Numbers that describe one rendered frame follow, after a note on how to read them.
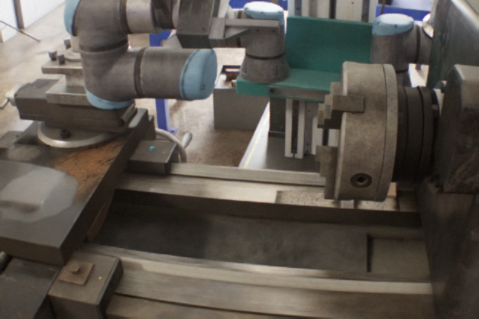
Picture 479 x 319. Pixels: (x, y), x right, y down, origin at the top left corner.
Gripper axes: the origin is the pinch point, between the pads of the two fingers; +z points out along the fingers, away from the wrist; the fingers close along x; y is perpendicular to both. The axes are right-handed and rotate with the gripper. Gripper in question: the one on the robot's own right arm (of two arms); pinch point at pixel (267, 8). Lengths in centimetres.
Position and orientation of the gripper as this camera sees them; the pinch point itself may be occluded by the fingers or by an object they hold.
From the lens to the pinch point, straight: 79.3
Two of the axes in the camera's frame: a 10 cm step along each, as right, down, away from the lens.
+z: 9.9, 0.7, -1.3
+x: -1.0, 9.5, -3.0
